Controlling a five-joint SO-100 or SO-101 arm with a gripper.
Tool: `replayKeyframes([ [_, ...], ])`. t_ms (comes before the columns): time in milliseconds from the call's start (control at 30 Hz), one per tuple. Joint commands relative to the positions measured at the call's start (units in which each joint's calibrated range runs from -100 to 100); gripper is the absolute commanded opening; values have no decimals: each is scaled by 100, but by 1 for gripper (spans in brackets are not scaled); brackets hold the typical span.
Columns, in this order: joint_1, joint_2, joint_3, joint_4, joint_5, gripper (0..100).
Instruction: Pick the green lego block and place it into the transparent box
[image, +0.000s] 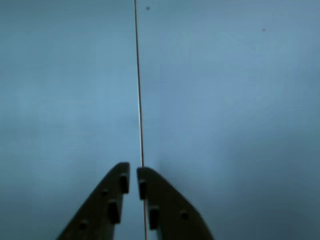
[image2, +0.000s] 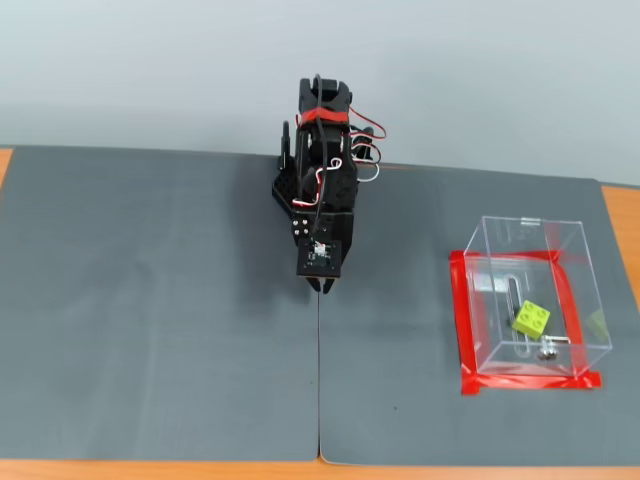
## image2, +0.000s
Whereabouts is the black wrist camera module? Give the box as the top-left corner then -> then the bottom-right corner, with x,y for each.
295,238 -> 344,279

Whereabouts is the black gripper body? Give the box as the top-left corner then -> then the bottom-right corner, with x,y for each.
309,210 -> 358,267

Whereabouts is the white red servo wire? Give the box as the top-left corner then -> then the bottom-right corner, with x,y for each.
291,157 -> 346,209

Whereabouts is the green lego block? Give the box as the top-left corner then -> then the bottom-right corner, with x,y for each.
510,298 -> 552,337

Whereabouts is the black camera cable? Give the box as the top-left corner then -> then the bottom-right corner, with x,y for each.
311,73 -> 332,237

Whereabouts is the red black servo wire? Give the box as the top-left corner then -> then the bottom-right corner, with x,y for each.
347,107 -> 389,182

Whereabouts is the red tape band on arm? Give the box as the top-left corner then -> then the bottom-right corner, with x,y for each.
296,106 -> 351,127

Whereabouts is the metal latch hardware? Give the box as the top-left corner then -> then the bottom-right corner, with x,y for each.
536,335 -> 572,363

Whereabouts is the red tape square outline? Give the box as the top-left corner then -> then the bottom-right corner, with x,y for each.
448,248 -> 604,397

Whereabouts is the black table clamp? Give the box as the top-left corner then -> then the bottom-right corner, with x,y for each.
277,119 -> 294,170

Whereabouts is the transparent plastic box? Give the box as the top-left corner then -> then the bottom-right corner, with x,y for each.
462,215 -> 614,377

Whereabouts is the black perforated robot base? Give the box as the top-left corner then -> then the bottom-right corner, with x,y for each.
269,168 -> 301,217

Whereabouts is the gray table mat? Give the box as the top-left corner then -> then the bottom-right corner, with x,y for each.
317,157 -> 640,467
0,144 -> 321,462

